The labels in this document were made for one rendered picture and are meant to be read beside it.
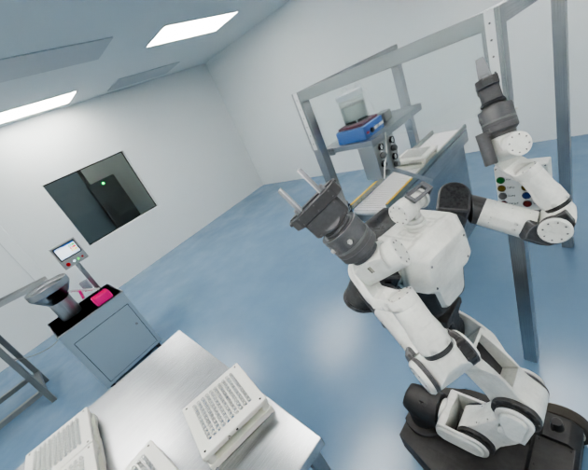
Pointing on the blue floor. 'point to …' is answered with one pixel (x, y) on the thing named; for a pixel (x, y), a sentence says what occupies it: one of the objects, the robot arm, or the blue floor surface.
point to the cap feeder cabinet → (106, 336)
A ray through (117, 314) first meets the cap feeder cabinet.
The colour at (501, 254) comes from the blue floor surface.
